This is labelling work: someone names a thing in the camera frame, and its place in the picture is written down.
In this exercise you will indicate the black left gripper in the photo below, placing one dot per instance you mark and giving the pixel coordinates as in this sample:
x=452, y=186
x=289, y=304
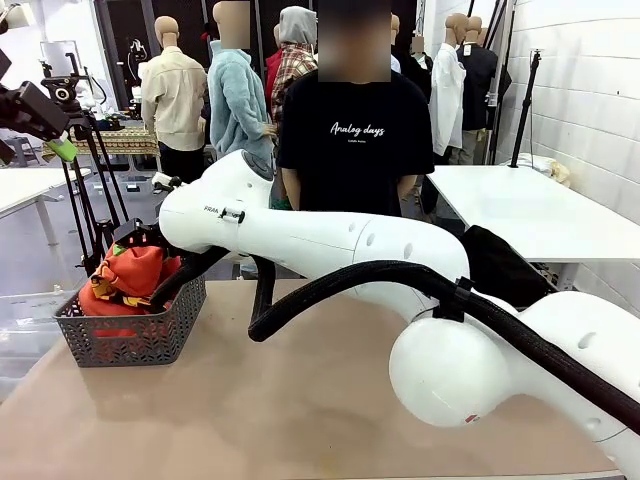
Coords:
x=35, y=112

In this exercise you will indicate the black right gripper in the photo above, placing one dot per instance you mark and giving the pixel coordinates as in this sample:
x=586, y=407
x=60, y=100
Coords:
x=137, y=232

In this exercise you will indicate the orange printed garment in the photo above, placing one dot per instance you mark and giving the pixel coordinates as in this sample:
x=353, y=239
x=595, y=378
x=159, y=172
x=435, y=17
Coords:
x=130, y=270

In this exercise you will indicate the black trousers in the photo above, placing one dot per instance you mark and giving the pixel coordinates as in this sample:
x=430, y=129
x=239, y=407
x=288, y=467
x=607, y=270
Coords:
x=500, y=265

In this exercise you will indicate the person's left forearm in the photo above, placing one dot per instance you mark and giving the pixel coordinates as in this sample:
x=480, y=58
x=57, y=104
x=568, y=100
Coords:
x=406, y=187

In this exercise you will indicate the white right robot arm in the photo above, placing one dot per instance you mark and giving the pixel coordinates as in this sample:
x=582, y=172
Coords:
x=310, y=240

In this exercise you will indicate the person's right forearm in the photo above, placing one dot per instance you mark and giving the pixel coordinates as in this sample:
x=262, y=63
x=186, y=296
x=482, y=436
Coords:
x=291, y=190

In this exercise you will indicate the grey stool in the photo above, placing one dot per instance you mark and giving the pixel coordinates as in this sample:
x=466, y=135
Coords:
x=27, y=155

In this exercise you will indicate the small white table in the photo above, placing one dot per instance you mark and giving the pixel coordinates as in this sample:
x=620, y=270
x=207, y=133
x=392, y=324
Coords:
x=25, y=185

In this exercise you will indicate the table with patterned cloth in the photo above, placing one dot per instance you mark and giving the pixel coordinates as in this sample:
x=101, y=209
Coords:
x=120, y=142

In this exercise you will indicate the grey plastic lattice basket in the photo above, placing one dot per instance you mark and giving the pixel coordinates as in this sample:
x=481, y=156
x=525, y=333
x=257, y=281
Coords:
x=150, y=345

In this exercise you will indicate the mannequin in cream shirt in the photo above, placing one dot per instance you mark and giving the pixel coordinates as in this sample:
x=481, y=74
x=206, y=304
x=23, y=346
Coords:
x=175, y=100

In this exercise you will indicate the mannequin in light blue fleece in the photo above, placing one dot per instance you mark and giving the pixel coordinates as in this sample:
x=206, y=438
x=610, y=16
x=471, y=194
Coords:
x=235, y=110

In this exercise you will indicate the person in black T-shirt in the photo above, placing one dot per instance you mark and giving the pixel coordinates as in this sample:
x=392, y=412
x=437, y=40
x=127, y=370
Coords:
x=355, y=175

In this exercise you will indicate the mannequin in hood and plaid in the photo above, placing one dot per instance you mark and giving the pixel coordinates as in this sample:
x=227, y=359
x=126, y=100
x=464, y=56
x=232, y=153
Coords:
x=297, y=30

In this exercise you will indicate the mannequin in dark clothes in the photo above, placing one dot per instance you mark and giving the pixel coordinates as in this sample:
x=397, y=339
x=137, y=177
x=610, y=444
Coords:
x=417, y=65

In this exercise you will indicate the mannequin in white shirt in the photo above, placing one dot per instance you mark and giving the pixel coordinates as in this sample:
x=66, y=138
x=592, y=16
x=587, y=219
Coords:
x=445, y=100

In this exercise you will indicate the mannequin in black shirt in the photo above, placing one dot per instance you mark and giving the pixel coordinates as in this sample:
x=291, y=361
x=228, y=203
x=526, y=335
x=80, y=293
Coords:
x=480, y=85

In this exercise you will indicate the large white table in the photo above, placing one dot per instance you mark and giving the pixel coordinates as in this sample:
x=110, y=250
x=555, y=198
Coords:
x=525, y=215

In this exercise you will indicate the black light stand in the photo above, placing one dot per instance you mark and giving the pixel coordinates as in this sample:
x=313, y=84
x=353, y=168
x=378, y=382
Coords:
x=525, y=110

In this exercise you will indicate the cream object on white table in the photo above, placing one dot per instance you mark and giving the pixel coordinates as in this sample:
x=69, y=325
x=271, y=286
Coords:
x=561, y=172

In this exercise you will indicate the black camera tripod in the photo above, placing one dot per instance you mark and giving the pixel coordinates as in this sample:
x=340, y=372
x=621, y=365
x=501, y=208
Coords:
x=62, y=92

